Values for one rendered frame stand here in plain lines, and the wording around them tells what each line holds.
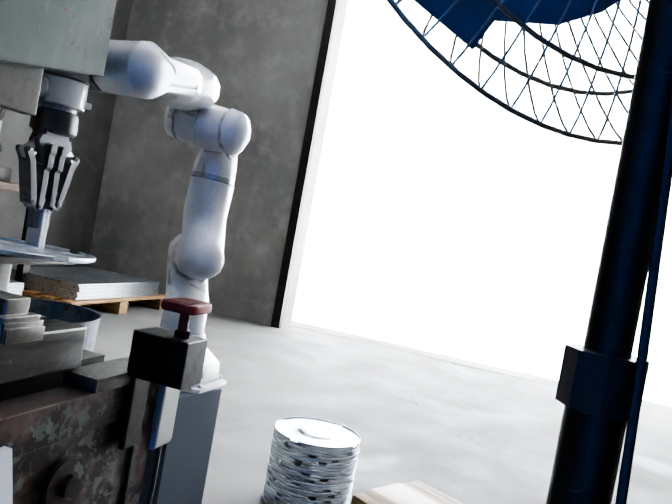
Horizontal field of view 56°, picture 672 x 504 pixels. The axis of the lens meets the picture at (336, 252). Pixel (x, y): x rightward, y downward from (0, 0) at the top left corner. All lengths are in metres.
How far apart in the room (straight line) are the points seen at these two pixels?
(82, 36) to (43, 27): 0.07
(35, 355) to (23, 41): 0.39
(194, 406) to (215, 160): 0.61
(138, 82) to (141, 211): 5.19
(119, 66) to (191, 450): 0.96
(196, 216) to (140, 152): 4.86
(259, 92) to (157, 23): 1.30
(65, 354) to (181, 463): 0.79
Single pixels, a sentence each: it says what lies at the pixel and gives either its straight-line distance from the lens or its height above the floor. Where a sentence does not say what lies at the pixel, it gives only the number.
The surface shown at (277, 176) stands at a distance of 5.72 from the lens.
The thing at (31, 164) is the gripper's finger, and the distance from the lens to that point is 1.16.
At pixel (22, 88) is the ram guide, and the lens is 1.01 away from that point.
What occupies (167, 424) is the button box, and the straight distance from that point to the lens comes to 1.15.
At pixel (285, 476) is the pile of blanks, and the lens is 2.13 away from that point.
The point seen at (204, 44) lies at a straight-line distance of 6.33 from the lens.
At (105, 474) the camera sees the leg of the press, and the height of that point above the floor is 0.48.
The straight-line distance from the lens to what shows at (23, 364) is 0.91.
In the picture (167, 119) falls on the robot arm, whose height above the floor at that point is 1.10.
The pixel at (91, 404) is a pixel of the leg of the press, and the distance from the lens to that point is 0.98.
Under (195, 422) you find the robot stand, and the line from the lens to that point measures 1.68.
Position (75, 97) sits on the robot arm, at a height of 1.05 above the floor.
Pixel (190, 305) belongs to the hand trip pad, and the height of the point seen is 0.76.
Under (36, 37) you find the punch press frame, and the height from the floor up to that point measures 1.07.
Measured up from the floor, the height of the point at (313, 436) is 0.24.
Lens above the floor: 0.90
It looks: 2 degrees down
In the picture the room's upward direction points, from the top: 10 degrees clockwise
